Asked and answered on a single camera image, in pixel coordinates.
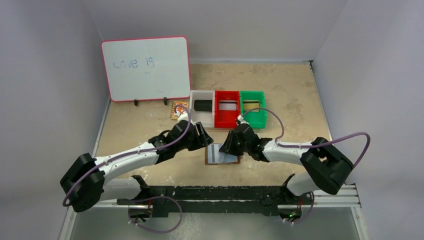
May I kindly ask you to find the green plastic bin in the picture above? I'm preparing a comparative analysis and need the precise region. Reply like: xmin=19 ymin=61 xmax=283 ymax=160
xmin=239 ymin=91 xmax=267 ymax=129

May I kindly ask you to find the red plastic bin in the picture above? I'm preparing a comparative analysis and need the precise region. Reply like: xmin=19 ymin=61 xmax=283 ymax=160
xmin=214 ymin=90 xmax=241 ymax=129

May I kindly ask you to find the brown leather card holder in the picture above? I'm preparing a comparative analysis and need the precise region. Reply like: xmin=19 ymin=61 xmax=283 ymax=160
xmin=204 ymin=143 xmax=241 ymax=166

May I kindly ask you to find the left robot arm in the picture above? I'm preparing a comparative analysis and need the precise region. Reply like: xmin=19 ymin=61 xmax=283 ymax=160
xmin=59 ymin=120 xmax=214 ymax=213

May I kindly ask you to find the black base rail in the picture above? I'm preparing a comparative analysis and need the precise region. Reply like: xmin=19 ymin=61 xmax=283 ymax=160
xmin=117 ymin=185 xmax=312 ymax=219

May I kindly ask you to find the aluminium frame rail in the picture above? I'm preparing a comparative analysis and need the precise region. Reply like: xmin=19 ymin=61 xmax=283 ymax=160
xmin=60 ymin=185 xmax=367 ymax=240

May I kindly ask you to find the orange patterned card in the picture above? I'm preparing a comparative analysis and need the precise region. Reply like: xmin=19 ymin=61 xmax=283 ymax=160
xmin=170 ymin=101 xmax=189 ymax=120

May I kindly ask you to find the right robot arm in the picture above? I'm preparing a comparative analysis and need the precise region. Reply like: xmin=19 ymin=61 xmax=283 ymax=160
xmin=219 ymin=123 xmax=354 ymax=204

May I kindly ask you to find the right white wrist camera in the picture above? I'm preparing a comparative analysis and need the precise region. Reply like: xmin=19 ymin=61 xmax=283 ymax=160
xmin=236 ymin=115 xmax=249 ymax=126

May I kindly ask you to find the silver card in red bin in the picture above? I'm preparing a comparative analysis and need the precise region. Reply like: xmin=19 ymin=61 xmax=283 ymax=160
xmin=218 ymin=100 xmax=238 ymax=111

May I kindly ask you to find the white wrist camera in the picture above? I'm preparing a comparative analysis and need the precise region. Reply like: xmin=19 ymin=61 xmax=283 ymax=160
xmin=175 ymin=107 xmax=191 ymax=123
xmin=236 ymin=115 xmax=249 ymax=126

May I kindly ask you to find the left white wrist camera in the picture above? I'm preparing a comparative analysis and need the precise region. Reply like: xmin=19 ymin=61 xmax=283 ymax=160
xmin=175 ymin=107 xmax=191 ymax=123

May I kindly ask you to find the gold card in green bin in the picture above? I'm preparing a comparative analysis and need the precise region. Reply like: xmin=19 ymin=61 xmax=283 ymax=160
xmin=242 ymin=100 xmax=261 ymax=112

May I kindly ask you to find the white plastic bin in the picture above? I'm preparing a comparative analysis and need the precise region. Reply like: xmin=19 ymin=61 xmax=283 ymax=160
xmin=189 ymin=90 xmax=215 ymax=128

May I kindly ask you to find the white card with grey stripe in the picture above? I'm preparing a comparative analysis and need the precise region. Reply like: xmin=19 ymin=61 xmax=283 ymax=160
xmin=206 ymin=143 xmax=229 ymax=165

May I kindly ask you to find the black card in white bin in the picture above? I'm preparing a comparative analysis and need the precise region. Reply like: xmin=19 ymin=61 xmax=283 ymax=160
xmin=193 ymin=99 xmax=214 ymax=112

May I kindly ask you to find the pink framed whiteboard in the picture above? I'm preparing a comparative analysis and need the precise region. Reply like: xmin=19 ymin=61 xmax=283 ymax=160
xmin=100 ymin=36 xmax=191 ymax=102

